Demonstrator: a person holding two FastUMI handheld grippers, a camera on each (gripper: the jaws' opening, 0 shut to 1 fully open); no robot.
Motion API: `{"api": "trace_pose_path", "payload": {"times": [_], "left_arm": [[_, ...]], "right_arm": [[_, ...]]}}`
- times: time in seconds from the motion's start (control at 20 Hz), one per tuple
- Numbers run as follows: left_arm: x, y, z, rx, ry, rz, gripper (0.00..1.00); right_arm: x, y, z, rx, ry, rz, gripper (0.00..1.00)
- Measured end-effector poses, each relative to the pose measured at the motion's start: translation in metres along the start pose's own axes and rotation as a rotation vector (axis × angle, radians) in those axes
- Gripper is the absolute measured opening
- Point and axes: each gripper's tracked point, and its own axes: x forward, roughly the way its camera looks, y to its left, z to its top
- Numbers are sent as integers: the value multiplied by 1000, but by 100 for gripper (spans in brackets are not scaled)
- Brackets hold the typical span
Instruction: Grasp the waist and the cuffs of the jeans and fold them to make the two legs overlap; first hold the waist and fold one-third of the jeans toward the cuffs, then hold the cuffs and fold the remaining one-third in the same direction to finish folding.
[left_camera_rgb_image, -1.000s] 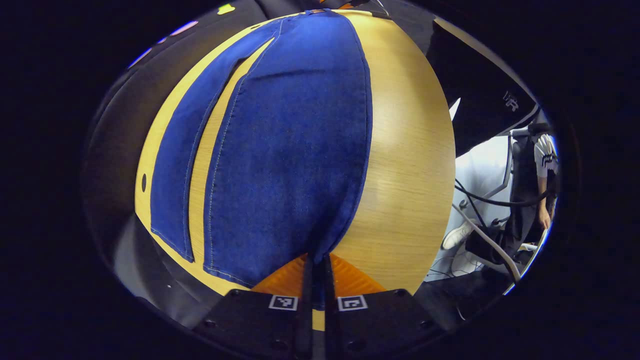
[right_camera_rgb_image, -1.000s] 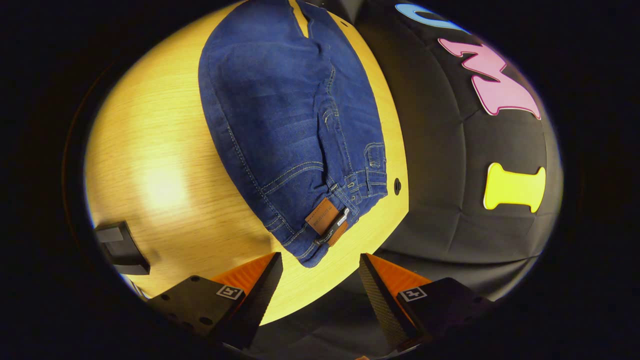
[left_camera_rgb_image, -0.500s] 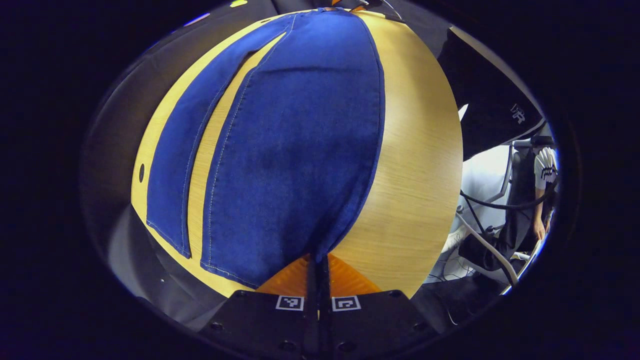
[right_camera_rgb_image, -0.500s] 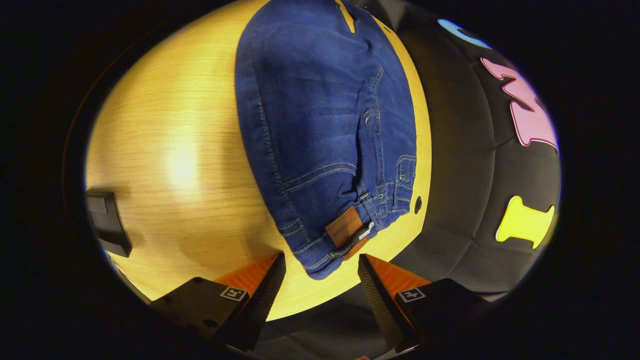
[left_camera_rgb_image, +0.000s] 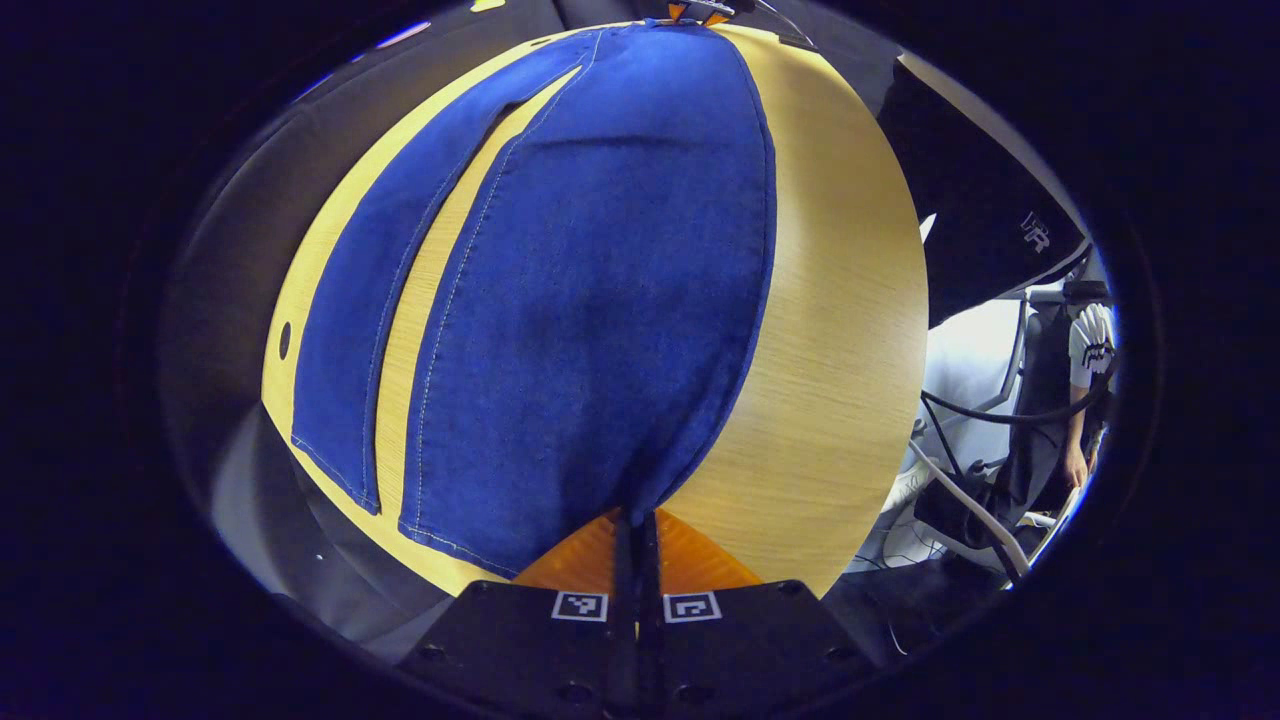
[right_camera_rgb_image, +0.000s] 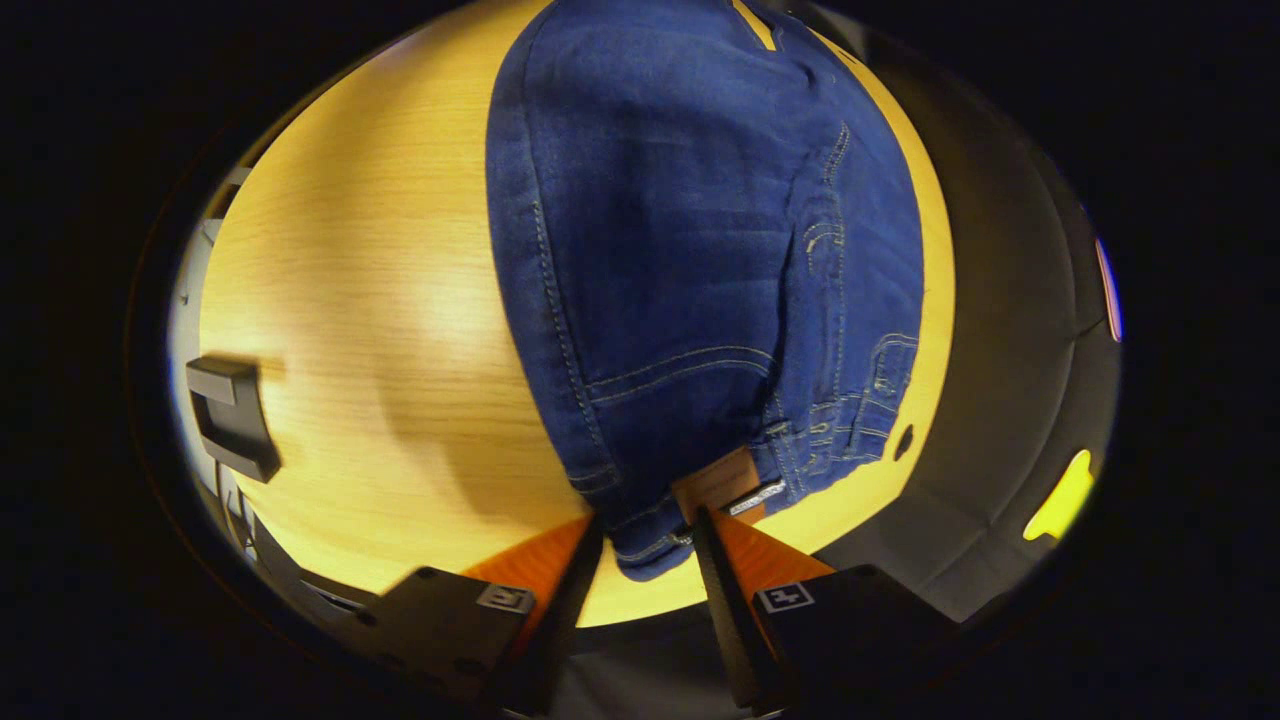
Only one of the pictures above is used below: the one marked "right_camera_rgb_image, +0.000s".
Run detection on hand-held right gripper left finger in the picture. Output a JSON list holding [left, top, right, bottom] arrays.
[[350, 513, 607, 717]]

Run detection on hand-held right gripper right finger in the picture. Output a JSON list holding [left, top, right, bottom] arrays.
[[690, 505, 966, 717]]

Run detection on blue denim jeans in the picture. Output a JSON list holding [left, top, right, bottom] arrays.
[[485, 0, 926, 583]]

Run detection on black backdrop cloth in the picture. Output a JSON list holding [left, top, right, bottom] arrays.
[[810, 20, 1123, 626]]

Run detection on black table edge bracket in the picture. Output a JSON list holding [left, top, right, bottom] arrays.
[[185, 355, 283, 484]]

